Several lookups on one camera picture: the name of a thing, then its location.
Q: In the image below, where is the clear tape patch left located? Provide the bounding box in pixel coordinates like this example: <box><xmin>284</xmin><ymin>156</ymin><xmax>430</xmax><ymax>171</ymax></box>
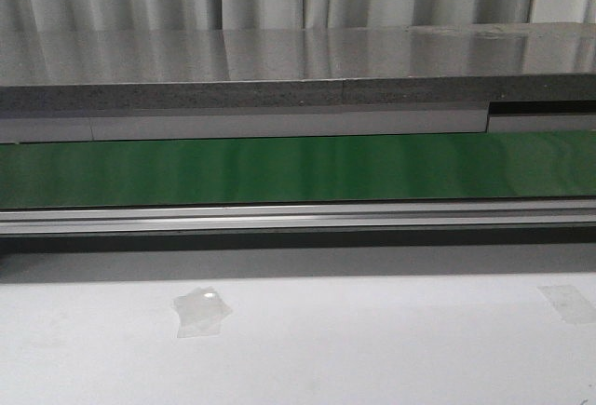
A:
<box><xmin>172</xmin><ymin>287</ymin><xmax>232</xmax><ymax>339</ymax></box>

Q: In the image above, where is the clear tape patch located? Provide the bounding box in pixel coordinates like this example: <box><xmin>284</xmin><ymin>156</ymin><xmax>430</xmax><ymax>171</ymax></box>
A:
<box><xmin>172</xmin><ymin>287</ymin><xmax>232</xmax><ymax>339</ymax></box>
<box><xmin>538</xmin><ymin>285</ymin><xmax>595</xmax><ymax>325</ymax></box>

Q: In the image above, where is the grey rear conveyor guard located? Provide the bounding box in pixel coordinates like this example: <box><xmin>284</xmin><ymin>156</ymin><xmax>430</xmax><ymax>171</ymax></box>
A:
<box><xmin>1</xmin><ymin>101</ymin><xmax>595</xmax><ymax>143</ymax></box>

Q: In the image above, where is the green conveyor belt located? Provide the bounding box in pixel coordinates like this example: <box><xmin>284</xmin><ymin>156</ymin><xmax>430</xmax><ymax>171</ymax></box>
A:
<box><xmin>1</xmin><ymin>131</ymin><xmax>595</xmax><ymax>209</ymax></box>

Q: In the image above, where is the clear tape patch right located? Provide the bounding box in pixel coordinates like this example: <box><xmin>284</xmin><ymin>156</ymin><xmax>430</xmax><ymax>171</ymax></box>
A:
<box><xmin>538</xmin><ymin>285</ymin><xmax>595</xmax><ymax>325</ymax></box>

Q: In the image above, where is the aluminium conveyor front rail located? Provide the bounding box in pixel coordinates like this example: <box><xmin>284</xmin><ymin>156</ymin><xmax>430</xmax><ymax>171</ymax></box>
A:
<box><xmin>1</xmin><ymin>198</ymin><xmax>595</xmax><ymax>236</ymax></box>

